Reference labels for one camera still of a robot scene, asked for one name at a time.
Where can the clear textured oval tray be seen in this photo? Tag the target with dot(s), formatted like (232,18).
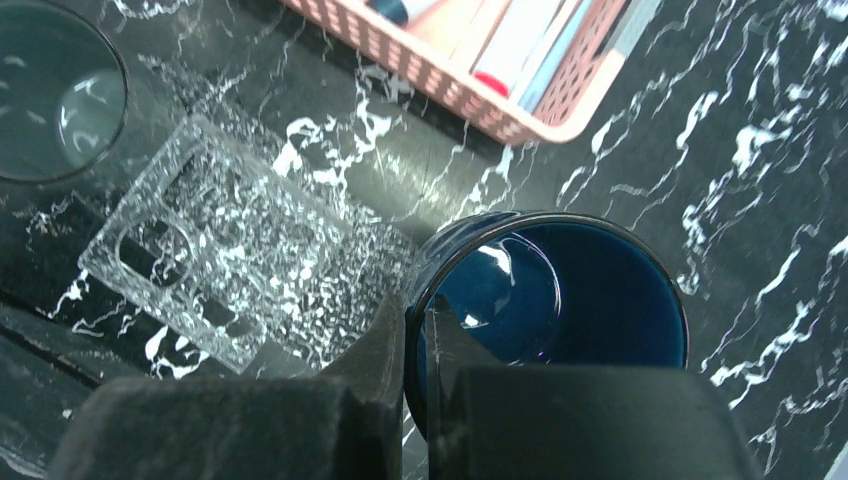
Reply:
(318,218)

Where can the white toothpaste tube blue cap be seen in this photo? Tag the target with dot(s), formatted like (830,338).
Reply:
(401,12)

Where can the clear textured acrylic holder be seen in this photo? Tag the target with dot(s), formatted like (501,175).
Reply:
(218,245)

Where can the dark green mug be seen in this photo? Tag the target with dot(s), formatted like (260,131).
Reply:
(64,92)

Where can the grey toothbrush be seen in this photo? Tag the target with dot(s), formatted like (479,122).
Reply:
(563,53)

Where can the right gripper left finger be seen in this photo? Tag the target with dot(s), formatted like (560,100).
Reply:
(343,423)

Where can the dark blue mug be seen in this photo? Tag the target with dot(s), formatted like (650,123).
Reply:
(544,287)

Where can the pink perforated plastic basket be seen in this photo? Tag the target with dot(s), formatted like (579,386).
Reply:
(434,74)

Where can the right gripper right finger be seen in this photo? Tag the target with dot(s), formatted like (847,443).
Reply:
(489,420)

